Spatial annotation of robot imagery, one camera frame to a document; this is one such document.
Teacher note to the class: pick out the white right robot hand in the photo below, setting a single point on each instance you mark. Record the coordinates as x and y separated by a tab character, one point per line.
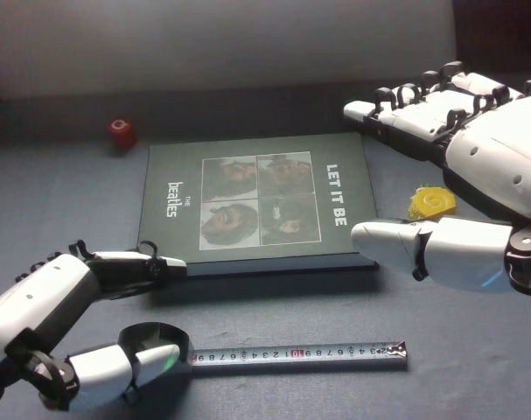
501	153

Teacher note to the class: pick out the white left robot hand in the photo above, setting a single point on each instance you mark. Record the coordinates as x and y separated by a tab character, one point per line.
33	297

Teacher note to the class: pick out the grey tape measure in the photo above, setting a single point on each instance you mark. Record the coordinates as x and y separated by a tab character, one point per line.
291	353

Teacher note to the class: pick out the black hardcover book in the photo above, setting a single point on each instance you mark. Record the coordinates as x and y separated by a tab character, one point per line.
173	166

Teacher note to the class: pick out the yellow swirl toy roll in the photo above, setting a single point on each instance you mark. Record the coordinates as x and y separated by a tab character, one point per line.
433	203

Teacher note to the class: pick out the red cylinder block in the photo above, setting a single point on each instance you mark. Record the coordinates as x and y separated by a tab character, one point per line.
123	135

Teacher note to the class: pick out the grey table cloth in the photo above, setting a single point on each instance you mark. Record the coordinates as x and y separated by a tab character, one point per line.
291	394

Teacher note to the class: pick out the pale backdrop board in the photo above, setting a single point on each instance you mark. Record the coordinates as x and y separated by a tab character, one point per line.
204	44

